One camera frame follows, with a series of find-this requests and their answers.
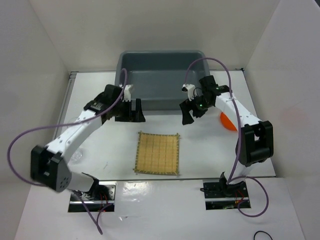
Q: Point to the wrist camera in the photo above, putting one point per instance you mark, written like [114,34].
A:
[127,94]
[191,91]

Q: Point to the orange plate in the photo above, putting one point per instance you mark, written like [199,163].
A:
[226,123]

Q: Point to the clear plastic cup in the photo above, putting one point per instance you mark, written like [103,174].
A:
[73,120]
[76,157]

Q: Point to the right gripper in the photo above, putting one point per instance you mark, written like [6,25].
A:
[187,105]

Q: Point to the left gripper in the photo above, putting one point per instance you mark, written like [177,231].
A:
[132,116]

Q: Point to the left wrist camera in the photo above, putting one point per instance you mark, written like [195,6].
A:
[127,94]

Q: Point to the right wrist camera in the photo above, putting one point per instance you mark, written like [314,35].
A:
[191,91]

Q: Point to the woven bamboo mat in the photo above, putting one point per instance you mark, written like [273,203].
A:
[157,154]

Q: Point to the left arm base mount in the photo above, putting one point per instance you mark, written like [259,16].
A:
[102,199]

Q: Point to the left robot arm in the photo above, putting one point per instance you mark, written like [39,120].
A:
[49,163]

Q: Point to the grey plastic bin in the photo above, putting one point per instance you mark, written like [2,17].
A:
[158,76]

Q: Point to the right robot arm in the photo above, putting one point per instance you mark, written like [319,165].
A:
[255,143]

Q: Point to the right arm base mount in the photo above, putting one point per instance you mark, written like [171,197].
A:
[217,198]

